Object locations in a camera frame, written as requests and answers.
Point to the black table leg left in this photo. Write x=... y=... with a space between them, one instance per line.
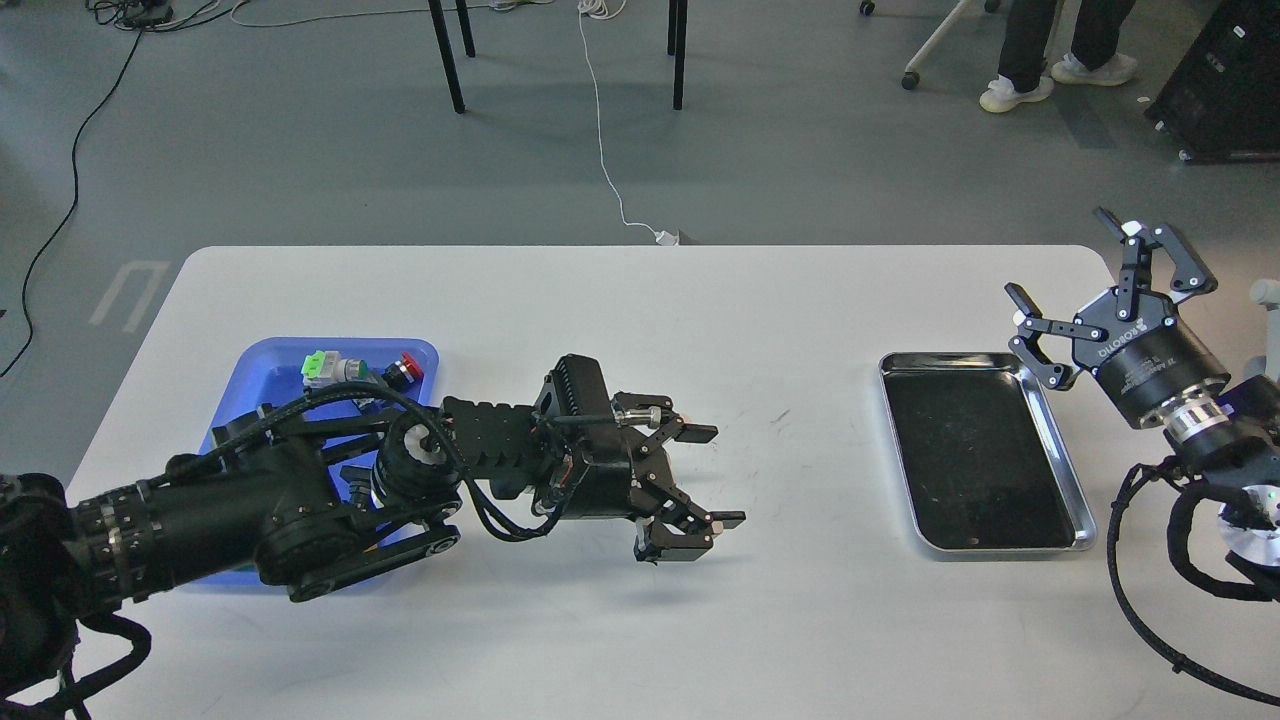
x=443 y=41

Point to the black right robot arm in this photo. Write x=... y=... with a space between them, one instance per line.
x=1221 y=534

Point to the black equipment case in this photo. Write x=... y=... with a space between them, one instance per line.
x=1221 y=104

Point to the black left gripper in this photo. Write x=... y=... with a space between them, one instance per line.
x=606 y=459

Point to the black table leg right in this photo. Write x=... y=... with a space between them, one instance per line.
x=678 y=16

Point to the black table leg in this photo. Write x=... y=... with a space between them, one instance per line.
x=443 y=41
x=678 y=16

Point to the silver metal tray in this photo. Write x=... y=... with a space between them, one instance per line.
x=983 y=463

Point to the green white push button switch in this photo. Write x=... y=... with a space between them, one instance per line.
x=324 y=368

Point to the white chair base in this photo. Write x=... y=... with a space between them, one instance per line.
x=911 y=76

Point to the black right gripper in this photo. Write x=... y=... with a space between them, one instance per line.
x=1150 y=350

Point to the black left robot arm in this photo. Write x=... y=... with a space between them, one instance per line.
x=261 y=495

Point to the red push button switch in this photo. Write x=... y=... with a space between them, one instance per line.
x=403 y=374

